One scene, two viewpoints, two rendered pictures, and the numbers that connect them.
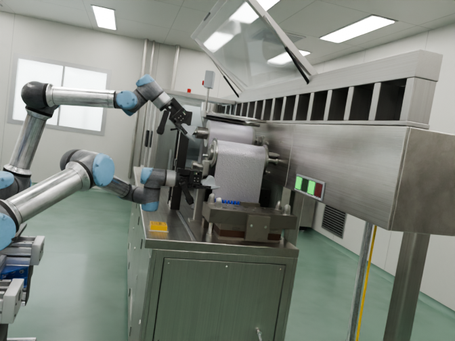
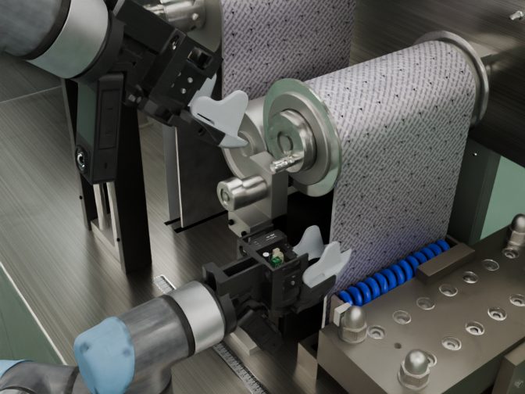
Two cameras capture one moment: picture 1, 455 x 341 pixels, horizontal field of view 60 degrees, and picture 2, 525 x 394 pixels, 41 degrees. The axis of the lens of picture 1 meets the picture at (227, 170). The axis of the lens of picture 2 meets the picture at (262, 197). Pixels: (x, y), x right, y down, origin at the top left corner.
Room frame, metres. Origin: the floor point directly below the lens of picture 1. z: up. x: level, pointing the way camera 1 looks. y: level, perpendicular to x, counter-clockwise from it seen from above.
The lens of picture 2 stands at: (1.22, 0.39, 1.68)
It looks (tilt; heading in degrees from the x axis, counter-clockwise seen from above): 36 degrees down; 338
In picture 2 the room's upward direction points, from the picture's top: 1 degrees clockwise
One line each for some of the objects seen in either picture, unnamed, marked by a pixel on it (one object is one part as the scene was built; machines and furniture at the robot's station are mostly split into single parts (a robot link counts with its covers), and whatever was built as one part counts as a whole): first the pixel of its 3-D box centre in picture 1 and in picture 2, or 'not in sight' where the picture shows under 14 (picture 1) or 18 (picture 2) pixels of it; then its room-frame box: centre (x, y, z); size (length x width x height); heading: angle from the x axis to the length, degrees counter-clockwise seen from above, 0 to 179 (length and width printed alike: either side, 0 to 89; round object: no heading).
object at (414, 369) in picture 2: (218, 202); (416, 365); (1.67, 0.02, 1.05); 0.04 x 0.04 x 0.04
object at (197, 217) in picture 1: (198, 191); (255, 259); (1.91, 0.13, 1.05); 0.06 x 0.05 x 0.31; 105
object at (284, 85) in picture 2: (212, 152); (300, 138); (1.88, 0.08, 1.25); 0.15 x 0.01 x 0.15; 15
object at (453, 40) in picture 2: (263, 159); (444, 84); (1.95, -0.17, 1.25); 0.15 x 0.01 x 0.15; 15
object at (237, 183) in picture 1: (237, 185); (396, 216); (1.86, -0.06, 1.12); 0.23 x 0.01 x 0.18; 105
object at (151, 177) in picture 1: (153, 177); (133, 349); (1.75, 0.33, 1.11); 0.11 x 0.08 x 0.09; 105
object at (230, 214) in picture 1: (248, 215); (468, 317); (1.75, -0.13, 1.00); 0.40 x 0.16 x 0.06; 105
